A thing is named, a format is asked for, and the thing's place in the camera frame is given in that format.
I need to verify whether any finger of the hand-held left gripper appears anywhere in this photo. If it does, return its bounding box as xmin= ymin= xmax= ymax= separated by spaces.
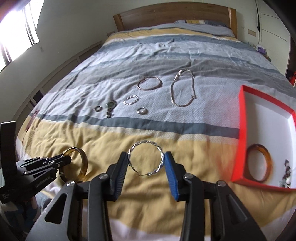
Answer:
xmin=23 ymin=166 xmax=61 ymax=179
xmin=17 ymin=155 xmax=72 ymax=168

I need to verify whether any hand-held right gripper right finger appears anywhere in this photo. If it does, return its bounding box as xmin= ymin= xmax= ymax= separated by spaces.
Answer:
xmin=163 ymin=151 xmax=274 ymax=241

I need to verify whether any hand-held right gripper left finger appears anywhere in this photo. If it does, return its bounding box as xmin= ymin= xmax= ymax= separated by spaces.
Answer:
xmin=22 ymin=152 xmax=129 ymax=241

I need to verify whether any amber bangle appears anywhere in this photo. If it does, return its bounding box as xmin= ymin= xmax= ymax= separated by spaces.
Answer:
xmin=58 ymin=147 xmax=88 ymax=183
xmin=245 ymin=144 xmax=273 ymax=182

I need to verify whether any silver twisted bangle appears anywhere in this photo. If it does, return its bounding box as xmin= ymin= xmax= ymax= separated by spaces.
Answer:
xmin=127 ymin=140 xmax=166 ymax=177

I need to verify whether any red jewelry box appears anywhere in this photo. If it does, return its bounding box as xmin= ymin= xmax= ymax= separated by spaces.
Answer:
xmin=231 ymin=85 xmax=296 ymax=193

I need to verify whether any dark wristwatch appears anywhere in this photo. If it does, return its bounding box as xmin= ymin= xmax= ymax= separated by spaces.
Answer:
xmin=106 ymin=100 xmax=117 ymax=118

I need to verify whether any rose gold bangle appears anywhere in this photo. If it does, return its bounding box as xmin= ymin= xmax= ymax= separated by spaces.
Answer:
xmin=137 ymin=76 xmax=162 ymax=91

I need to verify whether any striped bed cover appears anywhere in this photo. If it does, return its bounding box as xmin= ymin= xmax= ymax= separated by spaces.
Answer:
xmin=13 ymin=23 xmax=296 ymax=241

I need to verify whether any window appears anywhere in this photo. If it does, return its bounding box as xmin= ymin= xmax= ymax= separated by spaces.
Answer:
xmin=0 ymin=0 xmax=44 ymax=71

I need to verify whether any grey pillow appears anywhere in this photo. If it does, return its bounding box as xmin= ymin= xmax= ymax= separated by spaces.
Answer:
xmin=174 ymin=20 xmax=235 ymax=37

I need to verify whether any wooden headboard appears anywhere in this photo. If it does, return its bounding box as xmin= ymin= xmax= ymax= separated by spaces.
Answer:
xmin=113 ymin=4 xmax=238 ymax=39

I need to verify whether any white wardrobe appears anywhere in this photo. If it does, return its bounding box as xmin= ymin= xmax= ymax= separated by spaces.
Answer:
xmin=255 ymin=0 xmax=292 ymax=45

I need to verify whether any small silver twisted bracelet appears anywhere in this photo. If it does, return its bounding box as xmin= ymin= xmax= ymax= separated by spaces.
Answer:
xmin=123 ymin=95 xmax=139 ymax=105

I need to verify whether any silver chain necklace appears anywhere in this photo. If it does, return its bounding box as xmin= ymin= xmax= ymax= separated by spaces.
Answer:
xmin=171 ymin=69 xmax=198 ymax=107

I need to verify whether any dark beaded bracelet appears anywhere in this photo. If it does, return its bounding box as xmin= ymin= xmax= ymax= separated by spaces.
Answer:
xmin=279 ymin=159 xmax=292 ymax=188

